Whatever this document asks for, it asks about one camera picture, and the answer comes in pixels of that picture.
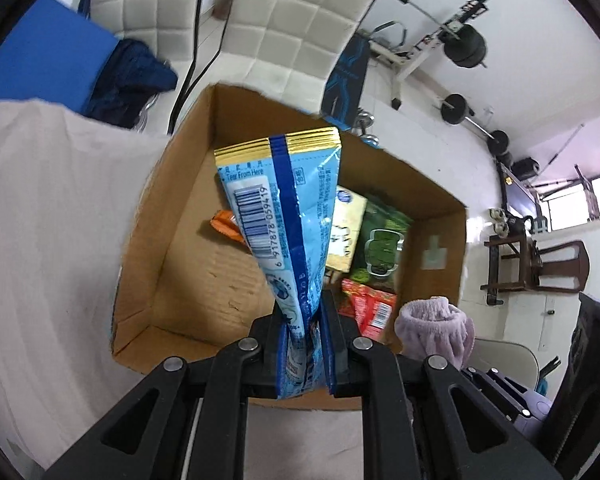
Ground white barbell rack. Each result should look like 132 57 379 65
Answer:
365 0 491 108

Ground short barbell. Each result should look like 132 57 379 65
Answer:
437 94 511 155

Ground grey curved handle bar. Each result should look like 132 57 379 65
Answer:
369 20 408 53

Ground dark blue cloth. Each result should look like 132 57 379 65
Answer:
87 39 179 128

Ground large white quilted chair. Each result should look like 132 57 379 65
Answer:
220 0 381 111

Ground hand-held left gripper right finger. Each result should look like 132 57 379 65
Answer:
320 290 563 480

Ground purple sock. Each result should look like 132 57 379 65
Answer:
394 296 476 371

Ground barbell with black plates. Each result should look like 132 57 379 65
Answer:
325 0 488 68

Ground black blue weight bench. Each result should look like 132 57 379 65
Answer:
321 35 370 126

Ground small white quilted chair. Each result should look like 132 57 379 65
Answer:
80 0 206 66

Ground black metal stand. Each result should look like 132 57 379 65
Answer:
530 162 600 221

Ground black speaker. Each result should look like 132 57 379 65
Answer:
511 157 540 181

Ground brown wooden chair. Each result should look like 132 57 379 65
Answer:
480 232 591 306

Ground yellow white snack packet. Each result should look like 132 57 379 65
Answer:
325 185 368 273

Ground red snack packet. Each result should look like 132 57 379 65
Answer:
341 278 398 343

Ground thin metal bar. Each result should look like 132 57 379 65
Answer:
545 124 587 171

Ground cardboard box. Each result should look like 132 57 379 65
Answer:
111 82 468 411

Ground blue snack packet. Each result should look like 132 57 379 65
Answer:
214 127 343 401

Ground orange snack packet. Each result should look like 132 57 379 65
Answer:
207 209 246 246

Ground black exercise machine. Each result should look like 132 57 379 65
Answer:
497 160 548 233

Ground green snack packet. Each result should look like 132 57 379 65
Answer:
347 195 413 293

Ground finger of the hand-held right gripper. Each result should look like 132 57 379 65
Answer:
464 366 555 428

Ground pair of shoes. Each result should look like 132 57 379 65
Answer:
490 207 511 236

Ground blue foam mat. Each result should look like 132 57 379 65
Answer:
0 0 118 111

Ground grey office chair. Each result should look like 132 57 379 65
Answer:
472 337 541 396

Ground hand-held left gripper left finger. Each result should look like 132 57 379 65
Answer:
42 307 288 480

